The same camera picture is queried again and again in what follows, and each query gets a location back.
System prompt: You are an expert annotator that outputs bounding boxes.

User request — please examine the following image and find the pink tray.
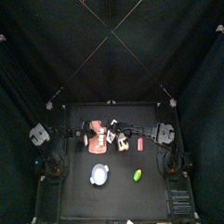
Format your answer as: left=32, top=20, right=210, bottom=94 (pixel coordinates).
left=86, top=119, right=109, bottom=155

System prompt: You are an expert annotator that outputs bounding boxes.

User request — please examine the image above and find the small red toy piece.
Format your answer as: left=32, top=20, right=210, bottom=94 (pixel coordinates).
left=137, top=137, right=145, bottom=152

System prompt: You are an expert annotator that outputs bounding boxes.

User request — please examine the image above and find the green yellow toy food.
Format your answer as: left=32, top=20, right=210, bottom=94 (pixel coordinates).
left=132, top=168, right=143, bottom=182

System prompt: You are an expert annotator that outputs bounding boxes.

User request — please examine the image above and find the blue white toy pot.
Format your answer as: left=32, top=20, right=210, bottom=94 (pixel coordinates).
left=88, top=163, right=112, bottom=187

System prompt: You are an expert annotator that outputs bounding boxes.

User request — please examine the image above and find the white text label sticker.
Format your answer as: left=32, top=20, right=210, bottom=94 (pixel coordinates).
left=169, top=187, right=192, bottom=217

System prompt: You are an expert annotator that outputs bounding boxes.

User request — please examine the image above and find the thin diagonal cord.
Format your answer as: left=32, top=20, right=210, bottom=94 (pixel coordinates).
left=44, top=0, right=157, bottom=102
left=73, top=0, right=173, bottom=104

